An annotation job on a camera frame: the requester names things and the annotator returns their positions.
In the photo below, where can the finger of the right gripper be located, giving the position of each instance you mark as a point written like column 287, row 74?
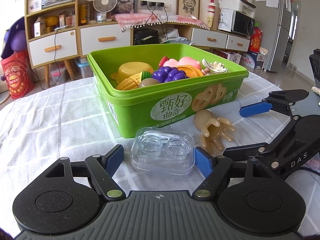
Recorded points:
column 250, row 152
column 254, row 109

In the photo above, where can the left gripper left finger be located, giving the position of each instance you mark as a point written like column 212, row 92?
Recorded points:
column 101, row 169

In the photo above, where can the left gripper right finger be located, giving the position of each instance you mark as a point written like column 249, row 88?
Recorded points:
column 216, row 172

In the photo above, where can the clear contact lens case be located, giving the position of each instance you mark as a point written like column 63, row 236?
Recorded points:
column 163, row 151

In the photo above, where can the purple toy grapes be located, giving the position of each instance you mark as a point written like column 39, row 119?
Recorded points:
column 167, row 74

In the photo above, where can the white starfish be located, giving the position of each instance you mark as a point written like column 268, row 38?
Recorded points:
column 213, row 67

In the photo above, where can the orange toy pumpkin half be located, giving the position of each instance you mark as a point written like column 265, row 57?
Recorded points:
column 190, row 71

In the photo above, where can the grey checked tablecloth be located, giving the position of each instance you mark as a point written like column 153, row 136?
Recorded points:
column 69, row 121

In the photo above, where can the green plastic storage box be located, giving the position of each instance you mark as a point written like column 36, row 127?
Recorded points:
column 165, row 103

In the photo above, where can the yellow toy corn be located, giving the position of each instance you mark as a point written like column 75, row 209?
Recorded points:
column 133, row 81

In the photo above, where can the black white microwave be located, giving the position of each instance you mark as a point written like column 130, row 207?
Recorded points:
column 233, row 21

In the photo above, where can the clear bin blue lid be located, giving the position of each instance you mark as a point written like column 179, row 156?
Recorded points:
column 83, row 68

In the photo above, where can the pink pig toy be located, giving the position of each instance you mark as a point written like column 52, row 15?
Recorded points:
column 166, row 62

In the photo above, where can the yellow toy pot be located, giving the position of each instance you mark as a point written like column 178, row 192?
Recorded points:
column 130, row 68

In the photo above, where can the white printer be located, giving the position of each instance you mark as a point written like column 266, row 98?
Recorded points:
column 239, row 5

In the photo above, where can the silver refrigerator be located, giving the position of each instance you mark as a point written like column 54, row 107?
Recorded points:
column 274, row 19

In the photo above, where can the framed cartoon girl picture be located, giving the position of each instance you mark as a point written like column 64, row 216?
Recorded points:
column 188, row 8

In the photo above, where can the red cartoon bucket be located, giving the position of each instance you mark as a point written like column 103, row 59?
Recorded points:
column 17, row 74

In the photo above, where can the black bag on shelf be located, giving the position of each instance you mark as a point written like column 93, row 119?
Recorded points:
column 145, row 36

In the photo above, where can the wooden white sideboard cabinet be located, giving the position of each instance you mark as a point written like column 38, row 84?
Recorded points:
column 78, row 40

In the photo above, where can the pink checked cloth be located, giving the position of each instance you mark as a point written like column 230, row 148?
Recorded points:
column 137, row 20

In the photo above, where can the purple plush toy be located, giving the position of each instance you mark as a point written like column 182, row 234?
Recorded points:
column 14, row 39

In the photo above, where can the white desk fan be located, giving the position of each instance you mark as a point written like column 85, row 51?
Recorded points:
column 104, row 9

